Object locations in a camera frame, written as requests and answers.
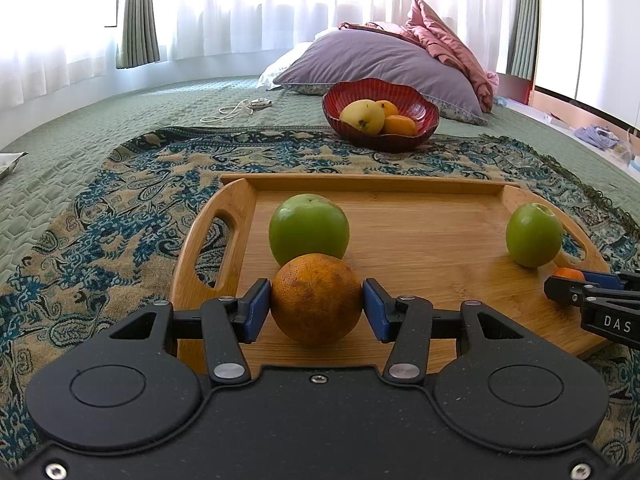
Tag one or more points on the green curtain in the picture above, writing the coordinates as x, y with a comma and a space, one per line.
137, 39
524, 40

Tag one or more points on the small green apple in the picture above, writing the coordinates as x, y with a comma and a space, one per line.
533, 235

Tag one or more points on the wooden bamboo tray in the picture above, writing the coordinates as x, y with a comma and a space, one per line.
443, 239

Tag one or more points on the blue paisley blanket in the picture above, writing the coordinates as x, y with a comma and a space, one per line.
115, 246

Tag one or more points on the orange in bowl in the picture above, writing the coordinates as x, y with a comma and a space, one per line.
388, 107
400, 125

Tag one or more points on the front orange in bowl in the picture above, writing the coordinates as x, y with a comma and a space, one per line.
400, 125

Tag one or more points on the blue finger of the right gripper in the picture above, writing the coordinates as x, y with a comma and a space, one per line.
622, 280
567, 292

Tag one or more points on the back orange in bowl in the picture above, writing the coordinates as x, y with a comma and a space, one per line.
388, 107

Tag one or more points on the large green apple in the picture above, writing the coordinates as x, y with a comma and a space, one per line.
308, 224

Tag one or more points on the large brownish orange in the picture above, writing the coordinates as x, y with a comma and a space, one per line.
316, 299

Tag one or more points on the right green curtain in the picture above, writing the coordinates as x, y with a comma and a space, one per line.
524, 40

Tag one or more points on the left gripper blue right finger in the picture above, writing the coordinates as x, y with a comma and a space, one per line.
405, 322

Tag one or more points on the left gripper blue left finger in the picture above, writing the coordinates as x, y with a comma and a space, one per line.
227, 323

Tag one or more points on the left green curtain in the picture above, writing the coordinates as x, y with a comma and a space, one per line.
137, 39

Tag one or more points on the pink crumpled cloth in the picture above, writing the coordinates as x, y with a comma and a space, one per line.
427, 30

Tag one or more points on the green quilted bedspread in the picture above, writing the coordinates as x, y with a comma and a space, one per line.
82, 156

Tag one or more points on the purple pillow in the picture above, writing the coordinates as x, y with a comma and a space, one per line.
353, 54

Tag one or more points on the small orange mandarin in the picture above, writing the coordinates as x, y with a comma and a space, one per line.
570, 274

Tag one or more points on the white paper at bed edge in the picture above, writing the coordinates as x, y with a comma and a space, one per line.
8, 162

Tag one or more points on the blue clothes on floor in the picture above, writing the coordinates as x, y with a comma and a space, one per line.
597, 136

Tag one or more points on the red ribbed bowl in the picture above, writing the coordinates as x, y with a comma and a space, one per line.
408, 101

